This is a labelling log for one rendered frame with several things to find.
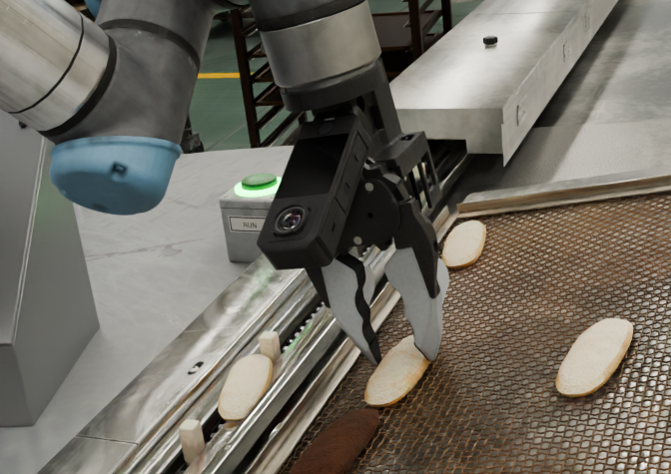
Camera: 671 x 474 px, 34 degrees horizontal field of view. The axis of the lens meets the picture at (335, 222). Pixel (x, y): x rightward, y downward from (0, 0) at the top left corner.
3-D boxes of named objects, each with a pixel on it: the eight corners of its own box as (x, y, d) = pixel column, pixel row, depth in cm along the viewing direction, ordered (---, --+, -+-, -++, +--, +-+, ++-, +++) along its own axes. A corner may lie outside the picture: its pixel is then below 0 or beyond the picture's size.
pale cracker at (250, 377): (236, 359, 95) (234, 347, 94) (279, 357, 94) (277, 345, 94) (210, 424, 85) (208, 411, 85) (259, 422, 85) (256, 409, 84)
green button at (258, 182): (252, 185, 123) (250, 172, 123) (285, 186, 122) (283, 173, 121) (236, 199, 120) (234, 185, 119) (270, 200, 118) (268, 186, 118)
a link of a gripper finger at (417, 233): (459, 284, 76) (408, 171, 75) (452, 294, 75) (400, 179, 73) (401, 300, 79) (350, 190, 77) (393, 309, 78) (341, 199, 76)
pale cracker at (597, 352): (591, 323, 79) (588, 309, 78) (644, 322, 76) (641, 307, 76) (544, 397, 71) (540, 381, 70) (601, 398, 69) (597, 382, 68)
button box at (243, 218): (260, 261, 130) (246, 173, 125) (322, 264, 127) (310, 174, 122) (228, 292, 123) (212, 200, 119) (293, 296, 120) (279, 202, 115)
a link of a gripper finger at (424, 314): (485, 320, 82) (436, 210, 80) (462, 359, 77) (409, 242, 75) (448, 329, 83) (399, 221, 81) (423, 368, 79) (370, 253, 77)
